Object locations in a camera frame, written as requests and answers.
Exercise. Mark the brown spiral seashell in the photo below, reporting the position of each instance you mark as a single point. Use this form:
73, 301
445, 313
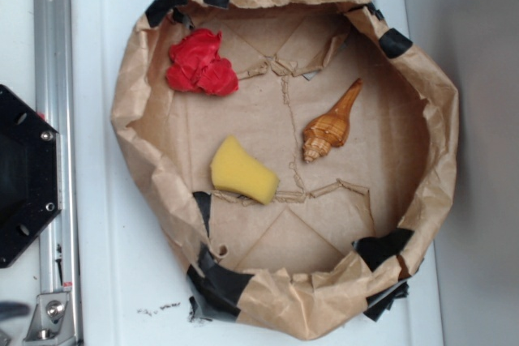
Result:
332, 128

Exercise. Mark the yellow sponge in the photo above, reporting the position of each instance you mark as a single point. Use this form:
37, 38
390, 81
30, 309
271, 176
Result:
233, 169

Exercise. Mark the metal corner bracket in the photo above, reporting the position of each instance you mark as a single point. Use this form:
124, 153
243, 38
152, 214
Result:
52, 322

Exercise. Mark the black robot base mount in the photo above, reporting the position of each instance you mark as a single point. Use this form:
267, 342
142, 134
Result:
29, 176

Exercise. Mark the crumpled red paper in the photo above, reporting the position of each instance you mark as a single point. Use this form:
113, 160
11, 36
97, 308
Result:
196, 65

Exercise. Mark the aluminium extrusion rail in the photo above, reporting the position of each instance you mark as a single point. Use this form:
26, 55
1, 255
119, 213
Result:
59, 242

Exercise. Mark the brown paper bag basin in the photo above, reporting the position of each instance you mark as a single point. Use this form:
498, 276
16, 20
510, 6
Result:
342, 233

